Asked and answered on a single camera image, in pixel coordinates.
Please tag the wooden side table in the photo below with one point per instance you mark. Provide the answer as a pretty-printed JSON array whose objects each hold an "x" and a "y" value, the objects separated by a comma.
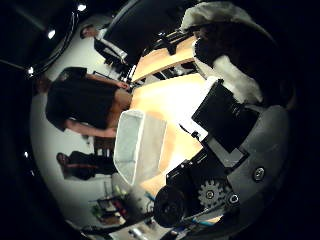
[{"x": 160, "y": 60}]

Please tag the seated person in dark clothes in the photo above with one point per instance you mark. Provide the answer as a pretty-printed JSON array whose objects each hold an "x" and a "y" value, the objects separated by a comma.
[{"x": 83, "y": 165}]

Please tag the person in black shirt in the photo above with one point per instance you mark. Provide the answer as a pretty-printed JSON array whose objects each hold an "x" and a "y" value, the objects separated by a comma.
[{"x": 80, "y": 100}]

